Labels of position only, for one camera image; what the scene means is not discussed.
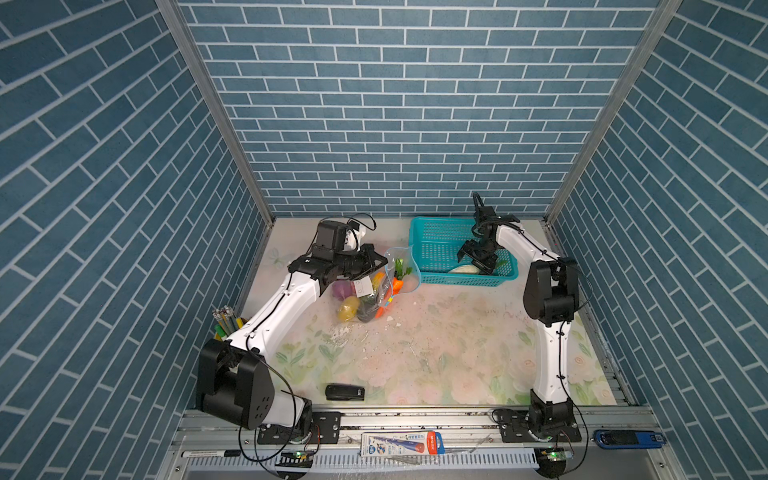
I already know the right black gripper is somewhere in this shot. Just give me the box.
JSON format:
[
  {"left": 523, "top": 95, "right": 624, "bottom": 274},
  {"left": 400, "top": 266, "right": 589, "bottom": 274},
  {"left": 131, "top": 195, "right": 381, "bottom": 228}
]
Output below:
[{"left": 456, "top": 239, "right": 498, "bottom": 277}]

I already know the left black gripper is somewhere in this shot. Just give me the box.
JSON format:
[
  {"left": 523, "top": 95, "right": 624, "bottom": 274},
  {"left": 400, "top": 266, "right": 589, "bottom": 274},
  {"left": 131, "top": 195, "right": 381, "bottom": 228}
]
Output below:
[{"left": 330, "top": 243, "right": 388, "bottom": 279}]

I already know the purple toy onion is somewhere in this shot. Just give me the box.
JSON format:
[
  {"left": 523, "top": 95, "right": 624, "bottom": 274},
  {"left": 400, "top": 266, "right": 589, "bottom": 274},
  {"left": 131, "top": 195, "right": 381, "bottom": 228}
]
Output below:
[{"left": 331, "top": 280, "right": 356, "bottom": 301}]

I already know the clear zip top bag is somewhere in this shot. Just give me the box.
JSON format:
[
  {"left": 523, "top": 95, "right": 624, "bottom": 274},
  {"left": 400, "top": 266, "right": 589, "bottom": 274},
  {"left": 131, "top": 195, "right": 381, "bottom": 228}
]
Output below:
[{"left": 331, "top": 247, "right": 421, "bottom": 323}]

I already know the teal plastic basket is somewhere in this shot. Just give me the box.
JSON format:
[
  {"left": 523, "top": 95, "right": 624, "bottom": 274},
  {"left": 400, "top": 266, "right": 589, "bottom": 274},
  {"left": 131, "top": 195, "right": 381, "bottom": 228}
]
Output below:
[{"left": 409, "top": 217, "right": 519, "bottom": 287}]

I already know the yellow toy potato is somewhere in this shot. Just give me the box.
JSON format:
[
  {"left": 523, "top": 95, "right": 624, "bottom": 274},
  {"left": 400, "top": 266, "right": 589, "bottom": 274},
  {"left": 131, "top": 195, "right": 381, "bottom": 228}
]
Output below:
[{"left": 337, "top": 296, "right": 360, "bottom": 322}]

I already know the orange toy carrot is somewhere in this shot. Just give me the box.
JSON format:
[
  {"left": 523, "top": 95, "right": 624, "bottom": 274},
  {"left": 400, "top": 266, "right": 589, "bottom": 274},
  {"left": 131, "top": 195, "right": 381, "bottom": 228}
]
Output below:
[{"left": 384, "top": 258, "right": 413, "bottom": 307}]

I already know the white toy garlic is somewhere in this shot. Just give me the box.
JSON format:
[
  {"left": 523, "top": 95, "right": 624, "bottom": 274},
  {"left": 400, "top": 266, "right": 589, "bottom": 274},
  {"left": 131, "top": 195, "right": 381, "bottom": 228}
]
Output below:
[{"left": 449, "top": 264, "right": 480, "bottom": 275}]

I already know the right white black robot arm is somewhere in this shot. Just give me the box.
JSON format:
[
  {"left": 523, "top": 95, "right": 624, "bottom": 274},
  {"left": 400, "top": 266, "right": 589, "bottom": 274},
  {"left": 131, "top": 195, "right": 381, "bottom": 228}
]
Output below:
[{"left": 457, "top": 215, "right": 580, "bottom": 440}]

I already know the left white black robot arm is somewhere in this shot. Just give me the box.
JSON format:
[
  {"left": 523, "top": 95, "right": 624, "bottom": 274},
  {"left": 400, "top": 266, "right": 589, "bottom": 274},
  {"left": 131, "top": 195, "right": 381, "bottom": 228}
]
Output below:
[{"left": 195, "top": 243, "right": 387, "bottom": 442}]

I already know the black rectangular device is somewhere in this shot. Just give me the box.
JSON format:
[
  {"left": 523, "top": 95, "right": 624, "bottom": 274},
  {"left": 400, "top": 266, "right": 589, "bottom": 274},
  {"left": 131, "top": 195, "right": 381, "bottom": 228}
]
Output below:
[{"left": 325, "top": 383, "right": 365, "bottom": 401}]

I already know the yellow pen cup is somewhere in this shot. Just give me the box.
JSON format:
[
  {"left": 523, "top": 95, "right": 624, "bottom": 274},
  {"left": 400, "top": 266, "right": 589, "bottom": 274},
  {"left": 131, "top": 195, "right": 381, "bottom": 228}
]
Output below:
[{"left": 212, "top": 306, "right": 245, "bottom": 341}]

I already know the toothbrush blister package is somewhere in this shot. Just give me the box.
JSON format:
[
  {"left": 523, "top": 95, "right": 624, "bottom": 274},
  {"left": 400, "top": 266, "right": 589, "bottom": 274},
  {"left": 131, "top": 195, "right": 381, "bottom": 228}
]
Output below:
[{"left": 360, "top": 430, "right": 445, "bottom": 458}]

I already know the blue black tool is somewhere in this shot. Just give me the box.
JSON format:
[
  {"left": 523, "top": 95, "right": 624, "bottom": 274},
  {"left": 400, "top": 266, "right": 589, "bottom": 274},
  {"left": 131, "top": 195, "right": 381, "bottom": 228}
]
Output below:
[{"left": 594, "top": 429, "right": 666, "bottom": 450}]

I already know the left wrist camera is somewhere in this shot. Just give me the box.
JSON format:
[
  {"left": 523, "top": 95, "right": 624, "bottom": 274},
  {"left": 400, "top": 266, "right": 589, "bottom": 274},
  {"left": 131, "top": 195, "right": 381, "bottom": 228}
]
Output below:
[{"left": 312, "top": 219, "right": 368, "bottom": 253}]

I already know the aluminium mounting rail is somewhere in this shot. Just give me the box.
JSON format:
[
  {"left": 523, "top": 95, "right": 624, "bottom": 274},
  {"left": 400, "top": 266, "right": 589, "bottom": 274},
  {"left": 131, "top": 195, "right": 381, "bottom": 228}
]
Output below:
[{"left": 158, "top": 406, "right": 684, "bottom": 479}]

